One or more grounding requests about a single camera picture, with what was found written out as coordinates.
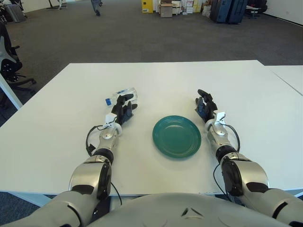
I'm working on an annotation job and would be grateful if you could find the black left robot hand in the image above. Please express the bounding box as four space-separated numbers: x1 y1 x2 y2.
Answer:
111 93 138 126

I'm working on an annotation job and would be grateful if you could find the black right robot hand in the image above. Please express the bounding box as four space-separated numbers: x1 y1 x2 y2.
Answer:
194 89 218 123

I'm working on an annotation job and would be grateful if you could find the clear bottle with blue cap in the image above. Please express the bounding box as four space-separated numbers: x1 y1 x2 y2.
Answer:
105 87 139 107

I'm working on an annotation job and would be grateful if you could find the green round plate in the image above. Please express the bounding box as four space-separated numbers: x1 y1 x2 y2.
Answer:
152 115 202 162

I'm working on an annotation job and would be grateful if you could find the white plastic bag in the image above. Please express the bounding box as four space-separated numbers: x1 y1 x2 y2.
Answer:
201 5 213 17

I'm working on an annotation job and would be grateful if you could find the brown cardboard box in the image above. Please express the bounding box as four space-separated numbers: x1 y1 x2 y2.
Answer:
160 3 174 17

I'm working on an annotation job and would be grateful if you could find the person in dark trousers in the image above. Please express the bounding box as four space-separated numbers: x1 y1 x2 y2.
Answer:
90 0 103 17

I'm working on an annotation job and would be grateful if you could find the yellow box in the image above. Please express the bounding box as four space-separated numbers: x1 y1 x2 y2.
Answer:
141 0 154 14

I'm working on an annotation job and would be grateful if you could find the small white side table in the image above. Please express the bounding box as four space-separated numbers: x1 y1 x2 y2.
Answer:
245 6 261 19

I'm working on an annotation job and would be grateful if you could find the grey robot torso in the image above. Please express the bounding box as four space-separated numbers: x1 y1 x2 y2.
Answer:
85 192 292 227

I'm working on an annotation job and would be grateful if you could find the white table leg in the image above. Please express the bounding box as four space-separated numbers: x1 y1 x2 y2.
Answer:
0 73 24 111

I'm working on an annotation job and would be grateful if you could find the black office chair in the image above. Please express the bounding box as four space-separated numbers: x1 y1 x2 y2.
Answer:
0 21 37 90

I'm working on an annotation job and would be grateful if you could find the grey wheeled case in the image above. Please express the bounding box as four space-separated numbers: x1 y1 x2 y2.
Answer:
5 4 26 23

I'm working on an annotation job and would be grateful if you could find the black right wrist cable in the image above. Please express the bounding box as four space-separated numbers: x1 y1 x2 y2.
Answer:
222 122 241 152

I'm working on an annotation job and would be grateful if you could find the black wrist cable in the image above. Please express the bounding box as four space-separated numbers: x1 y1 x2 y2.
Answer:
222 122 241 152
85 124 109 157

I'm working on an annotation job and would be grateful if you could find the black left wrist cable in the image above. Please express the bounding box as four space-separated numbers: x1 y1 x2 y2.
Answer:
85 124 109 157

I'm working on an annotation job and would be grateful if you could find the black desk base frame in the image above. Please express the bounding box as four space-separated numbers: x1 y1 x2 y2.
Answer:
46 0 67 10

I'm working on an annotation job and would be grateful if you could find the white table frame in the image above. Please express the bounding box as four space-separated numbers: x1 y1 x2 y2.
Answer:
0 190 57 207

